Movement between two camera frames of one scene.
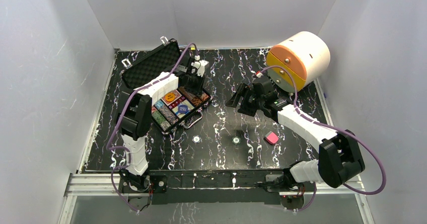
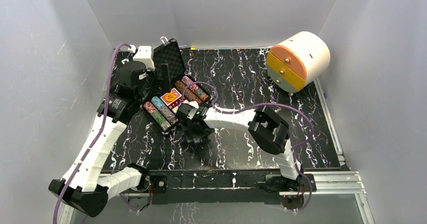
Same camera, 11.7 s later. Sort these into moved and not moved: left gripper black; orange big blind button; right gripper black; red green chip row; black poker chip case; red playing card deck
Moved: left gripper black; right gripper black
Not moved: black poker chip case; red green chip row; orange big blind button; red playing card deck
